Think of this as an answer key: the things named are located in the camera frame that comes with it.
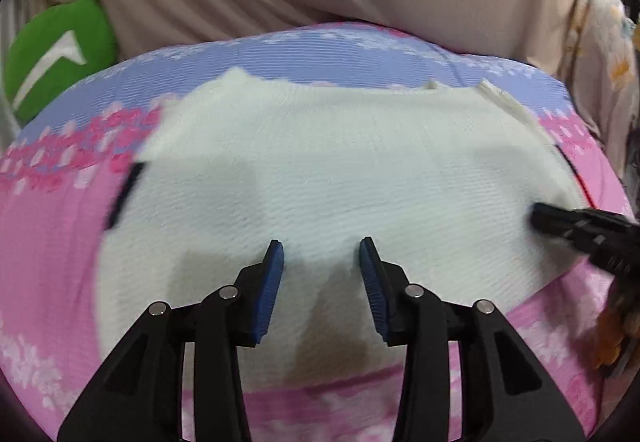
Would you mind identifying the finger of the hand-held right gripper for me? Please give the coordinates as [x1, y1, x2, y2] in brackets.
[530, 203, 591, 245]

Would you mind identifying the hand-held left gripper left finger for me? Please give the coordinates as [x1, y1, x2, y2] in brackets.
[57, 239, 285, 442]

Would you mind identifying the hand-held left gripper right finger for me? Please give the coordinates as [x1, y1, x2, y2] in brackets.
[359, 237, 586, 442]

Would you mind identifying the white red black knit sweater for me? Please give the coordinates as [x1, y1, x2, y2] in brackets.
[97, 69, 593, 395]

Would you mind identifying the person's right hand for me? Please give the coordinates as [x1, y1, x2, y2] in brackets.
[592, 274, 640, 373]

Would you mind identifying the pale floral fabric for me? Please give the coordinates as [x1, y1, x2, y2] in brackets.
[555, 0, 640, 187]

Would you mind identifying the pink floral bed sheet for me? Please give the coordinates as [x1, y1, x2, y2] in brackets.
[0, 22, 633, 442]

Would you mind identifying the green round cushion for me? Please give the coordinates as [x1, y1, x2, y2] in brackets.
[4, 0, 119, 125]

